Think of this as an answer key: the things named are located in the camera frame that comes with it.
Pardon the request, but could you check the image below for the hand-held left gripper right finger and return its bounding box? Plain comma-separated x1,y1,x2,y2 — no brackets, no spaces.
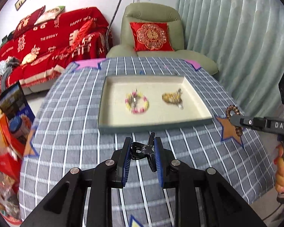
154,137,267,227

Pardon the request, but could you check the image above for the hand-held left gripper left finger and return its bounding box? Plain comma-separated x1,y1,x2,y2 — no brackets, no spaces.
20,137,134,227

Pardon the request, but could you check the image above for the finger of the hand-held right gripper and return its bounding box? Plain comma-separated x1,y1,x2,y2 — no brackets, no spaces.
229,114,284,133

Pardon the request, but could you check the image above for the black hair clip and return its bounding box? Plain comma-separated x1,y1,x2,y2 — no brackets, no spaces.
130,132,160,173

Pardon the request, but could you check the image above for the brown spiral hair tie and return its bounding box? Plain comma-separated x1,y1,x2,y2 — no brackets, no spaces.
225,105,245,136

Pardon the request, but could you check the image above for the grey-green jewelry tray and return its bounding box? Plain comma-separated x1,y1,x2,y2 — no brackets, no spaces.
98,75,214,135

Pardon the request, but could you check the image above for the pink yellow bead bracelet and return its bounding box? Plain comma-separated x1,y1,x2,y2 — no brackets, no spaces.
124,90,149,114

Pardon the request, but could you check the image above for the star rhinestone hair clip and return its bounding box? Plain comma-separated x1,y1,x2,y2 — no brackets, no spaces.
175,89,185,110

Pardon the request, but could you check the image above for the yellow flower hair tie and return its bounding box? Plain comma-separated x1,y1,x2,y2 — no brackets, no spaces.
161,92,178,104

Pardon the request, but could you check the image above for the person's right hand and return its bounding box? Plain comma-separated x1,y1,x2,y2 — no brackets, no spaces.
274,144,284,194

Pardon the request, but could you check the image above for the brown star sticker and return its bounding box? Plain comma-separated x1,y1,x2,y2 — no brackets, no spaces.
215,116,245,147
22,125,39,159

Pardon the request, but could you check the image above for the yellow star sticker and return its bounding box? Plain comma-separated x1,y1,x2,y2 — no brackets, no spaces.
129,215,145,227

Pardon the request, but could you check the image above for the gold hair clip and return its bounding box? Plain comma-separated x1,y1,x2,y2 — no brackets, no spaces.
161,92,180,105

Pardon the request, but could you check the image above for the grey checkered tablecloth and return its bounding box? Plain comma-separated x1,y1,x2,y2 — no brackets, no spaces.
18,57,276,227

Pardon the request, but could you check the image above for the pale green curtain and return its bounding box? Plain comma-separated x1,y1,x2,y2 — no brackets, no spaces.
175,0,284,133

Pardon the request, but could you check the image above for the pink star sticker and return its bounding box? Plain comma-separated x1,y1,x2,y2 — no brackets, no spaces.
185,59,203,71
72,59,102,71

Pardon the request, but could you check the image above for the pale green armchair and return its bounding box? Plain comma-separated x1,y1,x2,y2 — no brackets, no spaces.
106,2,218,75

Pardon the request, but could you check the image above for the blue printed box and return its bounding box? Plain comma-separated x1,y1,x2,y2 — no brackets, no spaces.
8,106,36,145

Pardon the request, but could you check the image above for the red bag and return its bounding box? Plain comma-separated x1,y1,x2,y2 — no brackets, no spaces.
0,151,22,194

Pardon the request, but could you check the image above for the red embroidered cushion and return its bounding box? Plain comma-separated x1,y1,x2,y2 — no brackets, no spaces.
130,22,175,52

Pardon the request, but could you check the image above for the orange box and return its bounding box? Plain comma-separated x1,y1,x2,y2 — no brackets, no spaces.
0,113,15,156

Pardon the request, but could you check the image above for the dark printed box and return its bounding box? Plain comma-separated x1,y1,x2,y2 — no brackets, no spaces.
0,82,30,121

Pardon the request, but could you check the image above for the sofa with red cover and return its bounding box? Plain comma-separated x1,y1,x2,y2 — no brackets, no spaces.
0,7,113,109

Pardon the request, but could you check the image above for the round golden cushion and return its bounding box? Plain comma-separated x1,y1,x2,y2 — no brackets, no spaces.
21,52,39,65

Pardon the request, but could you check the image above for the grey clothing pile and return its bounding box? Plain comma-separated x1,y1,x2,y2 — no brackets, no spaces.
0,57,20,86

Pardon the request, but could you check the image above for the black floor lamp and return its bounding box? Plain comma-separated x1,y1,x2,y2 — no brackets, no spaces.
105,0,138,52

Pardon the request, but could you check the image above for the white green printed pillow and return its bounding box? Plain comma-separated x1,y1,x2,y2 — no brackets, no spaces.
34,5,65,25

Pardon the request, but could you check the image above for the red pillow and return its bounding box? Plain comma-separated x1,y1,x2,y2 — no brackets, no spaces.
13,5,46,38

